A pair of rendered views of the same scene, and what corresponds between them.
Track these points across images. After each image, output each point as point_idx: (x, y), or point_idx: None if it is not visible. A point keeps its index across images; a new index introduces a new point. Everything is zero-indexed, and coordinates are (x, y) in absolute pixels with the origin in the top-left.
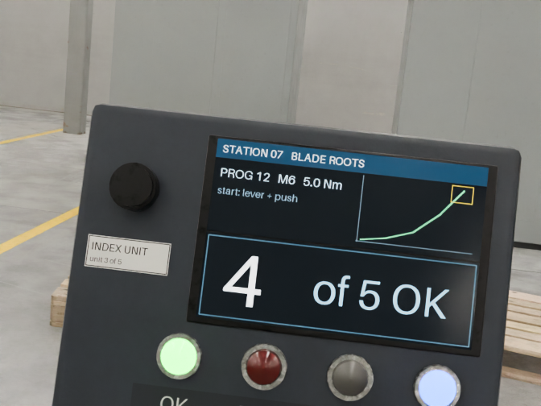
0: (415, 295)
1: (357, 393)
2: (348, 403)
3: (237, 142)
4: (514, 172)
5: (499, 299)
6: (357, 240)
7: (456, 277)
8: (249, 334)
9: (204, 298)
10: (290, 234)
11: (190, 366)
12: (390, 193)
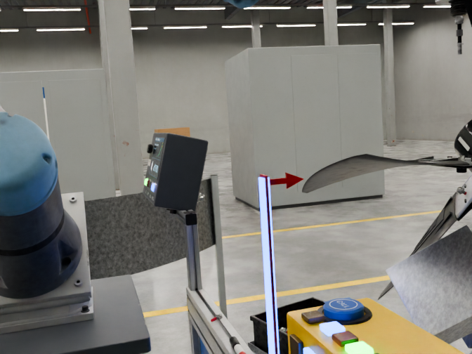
0: (156, 167)
1: (149, 188)
2: (151, 191)
3: (156, 138)
4: (166, 138)
5: (160, 167)
6: (156, 156)
7: (159, 163)
8: (150, 177)
9: (149, 170)
10: (154, 156)
11: (145, 183)
12: (159, 145)
